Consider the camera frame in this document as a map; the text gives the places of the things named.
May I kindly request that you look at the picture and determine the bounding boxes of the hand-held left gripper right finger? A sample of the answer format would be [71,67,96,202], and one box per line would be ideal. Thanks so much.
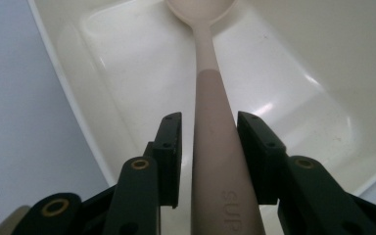
[237,111,376,235]

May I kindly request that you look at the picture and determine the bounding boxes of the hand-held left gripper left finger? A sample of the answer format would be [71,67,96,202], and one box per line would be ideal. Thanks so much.
[102,112,183,235]

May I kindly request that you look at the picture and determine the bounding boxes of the beige silicone ladle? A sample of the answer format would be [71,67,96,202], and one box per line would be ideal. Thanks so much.
[164,0,267,235]

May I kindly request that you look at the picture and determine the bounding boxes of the white plastic storage bin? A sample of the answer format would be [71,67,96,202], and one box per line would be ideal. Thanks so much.
[27,0,376,205]

